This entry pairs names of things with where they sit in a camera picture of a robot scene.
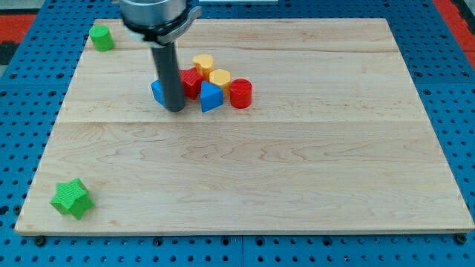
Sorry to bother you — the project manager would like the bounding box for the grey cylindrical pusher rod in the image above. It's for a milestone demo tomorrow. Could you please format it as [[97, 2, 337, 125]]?
[[151, 42, 186, 112]]

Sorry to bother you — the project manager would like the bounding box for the yellow heart block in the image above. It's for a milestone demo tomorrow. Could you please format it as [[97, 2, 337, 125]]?
[[192, 54, 214, 81]]

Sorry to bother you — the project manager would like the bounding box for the blue block behind rod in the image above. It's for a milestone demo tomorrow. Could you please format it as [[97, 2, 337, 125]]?
[[151, 79, 166, 107]]

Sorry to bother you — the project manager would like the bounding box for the red ribbed block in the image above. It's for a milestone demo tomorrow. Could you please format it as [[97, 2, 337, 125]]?
[[180, 67, 204, 100]]

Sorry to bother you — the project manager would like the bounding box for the yellow hexagon block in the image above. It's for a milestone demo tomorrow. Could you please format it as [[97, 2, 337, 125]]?
[[209, 69, 232, 97]]

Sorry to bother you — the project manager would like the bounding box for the blue triangle block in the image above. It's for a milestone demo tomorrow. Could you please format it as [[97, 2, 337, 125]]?
[[200, 82, 223, 113]]

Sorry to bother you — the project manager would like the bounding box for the green cylinder block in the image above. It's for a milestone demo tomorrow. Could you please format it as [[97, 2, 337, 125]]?
[[89, 24, 114, 52]]

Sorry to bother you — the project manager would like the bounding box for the red cylinder block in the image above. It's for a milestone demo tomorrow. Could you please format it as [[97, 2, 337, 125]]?
[[230, 79, 252, 109]]

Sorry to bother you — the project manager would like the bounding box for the green star block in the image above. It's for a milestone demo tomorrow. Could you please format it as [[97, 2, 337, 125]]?
[[50, 178, 95, 220]]

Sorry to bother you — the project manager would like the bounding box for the wooden board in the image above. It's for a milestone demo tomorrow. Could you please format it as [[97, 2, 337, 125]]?
[[16, 19, 474, 236]]

